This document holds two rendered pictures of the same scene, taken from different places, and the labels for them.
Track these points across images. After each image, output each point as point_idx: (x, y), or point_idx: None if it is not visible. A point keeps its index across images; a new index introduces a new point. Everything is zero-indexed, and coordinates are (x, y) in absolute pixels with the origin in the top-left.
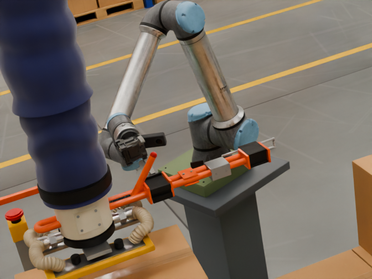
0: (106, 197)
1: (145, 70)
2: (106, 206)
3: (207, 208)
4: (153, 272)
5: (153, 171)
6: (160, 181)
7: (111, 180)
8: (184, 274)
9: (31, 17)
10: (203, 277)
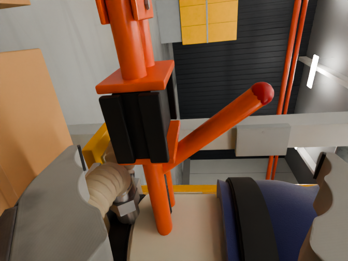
0: (198, 197)
1: None
2: (185, 194)
3: None
4: (13, 150)
5: (76, 160)
6: (161, 94)
7: (232, 182)
8: (20, 90)
9: None
10: (28, 56)
